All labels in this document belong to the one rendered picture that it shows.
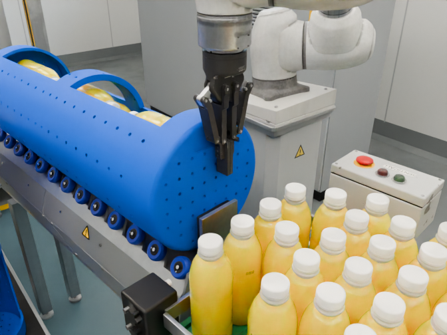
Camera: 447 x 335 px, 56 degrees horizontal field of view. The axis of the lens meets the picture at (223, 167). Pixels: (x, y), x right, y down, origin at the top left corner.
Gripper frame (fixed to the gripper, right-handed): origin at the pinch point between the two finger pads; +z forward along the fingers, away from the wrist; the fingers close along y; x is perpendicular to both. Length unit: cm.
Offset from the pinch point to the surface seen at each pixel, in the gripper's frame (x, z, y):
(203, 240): -11.4, 4.7, -16.2
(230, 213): -1.0, 12.9, 0.7
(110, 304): 90, 116, 15
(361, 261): -31.2, 4.8, -3.4
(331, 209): -19.0, 7.2, 8.6
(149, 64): 270, 66, 176
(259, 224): -11.8, 8.3, -3.1
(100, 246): 26.8, 28.4, -15.0
